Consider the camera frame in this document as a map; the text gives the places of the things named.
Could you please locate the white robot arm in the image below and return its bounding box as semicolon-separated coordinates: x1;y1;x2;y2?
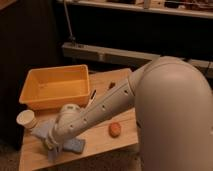
45;57;213;171

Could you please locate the light grey towel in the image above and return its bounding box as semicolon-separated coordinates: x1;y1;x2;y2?
30;119;62;164

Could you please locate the grey metal shelf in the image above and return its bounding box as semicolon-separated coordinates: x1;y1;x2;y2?
62;42;213;78

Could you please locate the blue sponge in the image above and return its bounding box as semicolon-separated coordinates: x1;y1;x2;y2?
63;138;86;154

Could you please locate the upper wooden shelf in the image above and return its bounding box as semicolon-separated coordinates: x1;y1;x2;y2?
56;0;213;20

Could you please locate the yellow plastic bin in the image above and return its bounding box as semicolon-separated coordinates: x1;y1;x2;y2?
19;65;90;110

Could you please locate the brown toy figure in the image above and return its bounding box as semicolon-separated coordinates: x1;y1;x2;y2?
108;82;116;90

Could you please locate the orange round toy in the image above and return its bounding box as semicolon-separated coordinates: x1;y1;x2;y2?
109;122;121;138

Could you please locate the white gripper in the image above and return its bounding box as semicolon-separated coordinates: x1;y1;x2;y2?
44;133;63;153

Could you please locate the metal pole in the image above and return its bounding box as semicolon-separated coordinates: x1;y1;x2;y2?
63;0;76;45

